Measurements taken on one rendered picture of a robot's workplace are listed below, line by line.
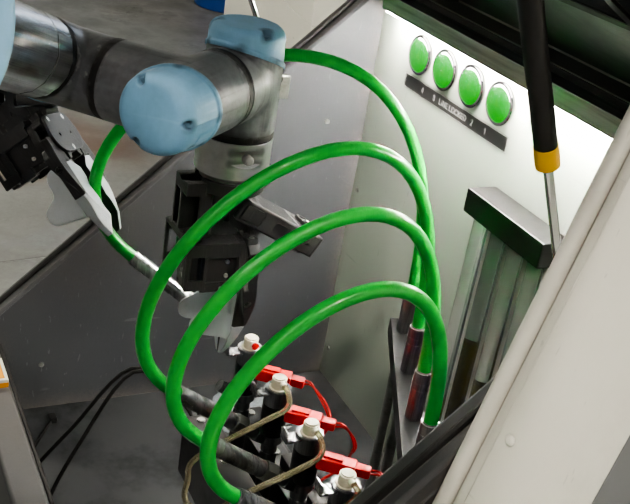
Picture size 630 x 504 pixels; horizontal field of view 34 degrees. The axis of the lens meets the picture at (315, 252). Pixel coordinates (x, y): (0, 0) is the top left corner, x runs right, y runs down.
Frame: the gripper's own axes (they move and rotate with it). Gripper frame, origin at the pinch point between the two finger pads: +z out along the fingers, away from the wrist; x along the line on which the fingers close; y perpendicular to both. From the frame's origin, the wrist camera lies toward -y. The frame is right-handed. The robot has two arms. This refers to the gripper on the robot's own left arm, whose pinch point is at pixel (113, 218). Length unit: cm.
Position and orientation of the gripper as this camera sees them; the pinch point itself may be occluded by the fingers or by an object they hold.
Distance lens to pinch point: 115.4
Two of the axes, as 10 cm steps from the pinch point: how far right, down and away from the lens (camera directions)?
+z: 5.4, 8.4, 1.0
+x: -1.4, 2.0, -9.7
